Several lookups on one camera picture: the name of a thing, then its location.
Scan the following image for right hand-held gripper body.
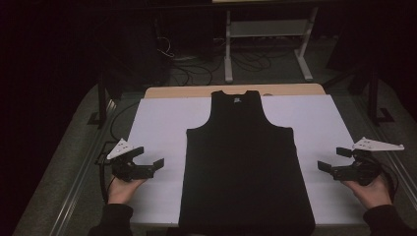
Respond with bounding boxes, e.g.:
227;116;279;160
331;137;405;187

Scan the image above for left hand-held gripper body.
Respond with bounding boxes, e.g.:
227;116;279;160
106;138;155;183

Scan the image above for black tank top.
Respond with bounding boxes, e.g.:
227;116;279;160
178;89;317;236

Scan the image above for person's left hand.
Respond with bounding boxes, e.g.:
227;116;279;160
107;176;148;206

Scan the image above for person's right hand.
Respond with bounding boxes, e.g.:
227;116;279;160
340;175;394;210

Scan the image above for white table mat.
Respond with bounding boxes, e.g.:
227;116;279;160
126;94;368;228

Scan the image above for black metal stand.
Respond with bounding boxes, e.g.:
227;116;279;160
87;74;116;130
366;65;395;128

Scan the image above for left hand-held gripper cable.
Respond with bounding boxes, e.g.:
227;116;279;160
97;156;116;204

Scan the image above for black floor bracket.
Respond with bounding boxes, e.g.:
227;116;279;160
93;141;120;166

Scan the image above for thin black floor cable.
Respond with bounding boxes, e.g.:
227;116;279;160
109;101;142;143

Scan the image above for black floor cables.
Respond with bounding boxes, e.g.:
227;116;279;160
169;48;273;87

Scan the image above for white cable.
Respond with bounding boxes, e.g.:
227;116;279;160
156;36;175;59

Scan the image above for white metal desk frame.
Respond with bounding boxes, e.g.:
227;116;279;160
223;6;320;84

